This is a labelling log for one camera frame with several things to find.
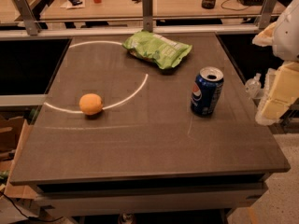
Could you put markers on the metal rail bracket left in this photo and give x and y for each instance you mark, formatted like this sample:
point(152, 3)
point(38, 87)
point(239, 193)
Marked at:
point(31, 25)

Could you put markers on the orange fruit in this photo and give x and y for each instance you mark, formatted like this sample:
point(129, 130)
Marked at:
point(90, 104)

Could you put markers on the black mesh cup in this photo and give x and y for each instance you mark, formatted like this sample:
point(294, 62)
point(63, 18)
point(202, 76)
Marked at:
point(208, 4)

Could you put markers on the metal rail bracket middle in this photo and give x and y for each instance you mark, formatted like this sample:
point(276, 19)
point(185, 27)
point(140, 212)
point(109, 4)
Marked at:
point(147, 12)

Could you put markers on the green chip bag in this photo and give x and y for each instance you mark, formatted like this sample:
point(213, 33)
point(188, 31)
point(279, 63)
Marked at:
point(165, 53)

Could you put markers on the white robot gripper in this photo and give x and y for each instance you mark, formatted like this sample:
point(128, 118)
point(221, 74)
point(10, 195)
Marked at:
point(289, 34)

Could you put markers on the metal rail bracket right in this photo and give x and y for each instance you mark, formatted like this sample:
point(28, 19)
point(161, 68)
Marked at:
point(263, 19)

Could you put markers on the clear plastic bottle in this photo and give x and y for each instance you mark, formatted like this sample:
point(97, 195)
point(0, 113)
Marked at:
point(253, 86)

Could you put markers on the metal rail bracket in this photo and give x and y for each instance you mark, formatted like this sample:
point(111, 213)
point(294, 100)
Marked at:
point(31, 25)
point(147, 12)
point(263, 19)

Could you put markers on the blue pepsi can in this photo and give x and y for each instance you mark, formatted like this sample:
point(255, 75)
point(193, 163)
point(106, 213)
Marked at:
point(206, 90)

